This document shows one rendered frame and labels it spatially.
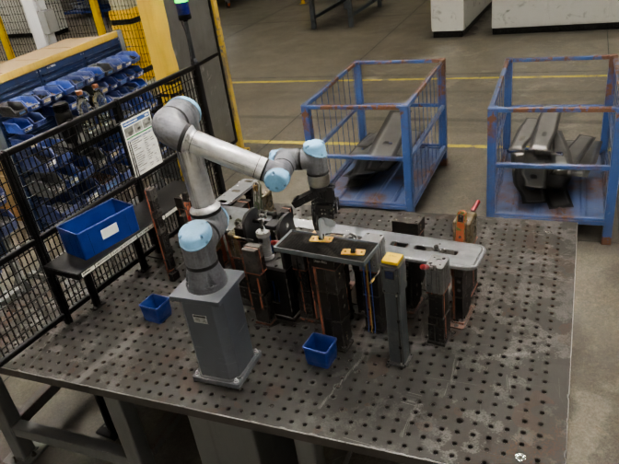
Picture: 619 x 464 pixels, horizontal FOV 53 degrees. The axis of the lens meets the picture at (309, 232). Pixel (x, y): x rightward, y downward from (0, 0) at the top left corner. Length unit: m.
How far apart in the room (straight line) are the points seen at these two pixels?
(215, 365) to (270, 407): 0.27
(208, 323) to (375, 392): 0.65
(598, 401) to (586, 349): 0.38
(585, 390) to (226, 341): 1.86
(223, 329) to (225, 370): 0.19
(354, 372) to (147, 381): 0.81
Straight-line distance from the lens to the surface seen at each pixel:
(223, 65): 6.26
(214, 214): 2.24
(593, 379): 3.46
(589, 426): 3.23
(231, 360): 2.37
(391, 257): 2.15
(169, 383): 2.53
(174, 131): 2.00
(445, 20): 10.33
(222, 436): 2.59
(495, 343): 2.50
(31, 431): 3.35
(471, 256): 2.44
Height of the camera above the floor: 2.30
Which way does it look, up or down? 29 degrees down
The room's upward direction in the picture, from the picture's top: 8 degrees counter-clockwise
